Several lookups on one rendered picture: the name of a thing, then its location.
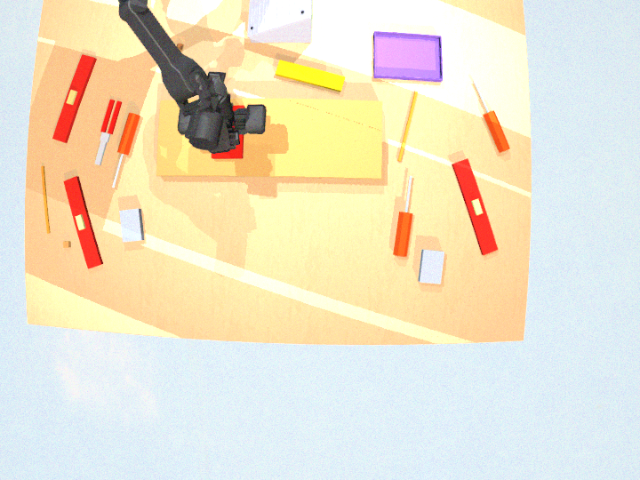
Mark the pale yellow panel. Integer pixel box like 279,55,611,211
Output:
156,98,383,180

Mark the purple rectangular tray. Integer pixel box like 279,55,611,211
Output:
373,30,444,83

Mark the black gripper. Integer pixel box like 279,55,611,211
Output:
177,102,267,135

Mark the yellow flat bar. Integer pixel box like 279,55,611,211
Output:
276,60,345,92

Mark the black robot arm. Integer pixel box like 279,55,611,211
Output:
118,0,240,154

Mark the orange-handled awl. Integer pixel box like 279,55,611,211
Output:
393,176,412,257
474,81,510,152
112,113,140,188

